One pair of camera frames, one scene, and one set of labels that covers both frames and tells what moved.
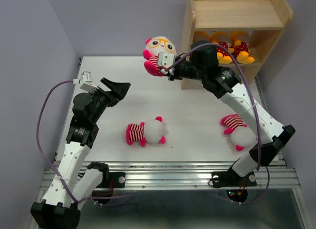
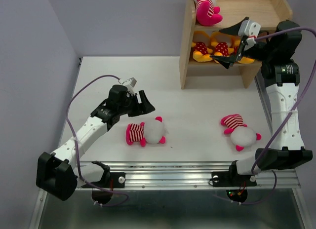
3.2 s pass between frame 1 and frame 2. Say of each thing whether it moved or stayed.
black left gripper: moved
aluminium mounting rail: stayed
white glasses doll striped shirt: moved
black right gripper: moved
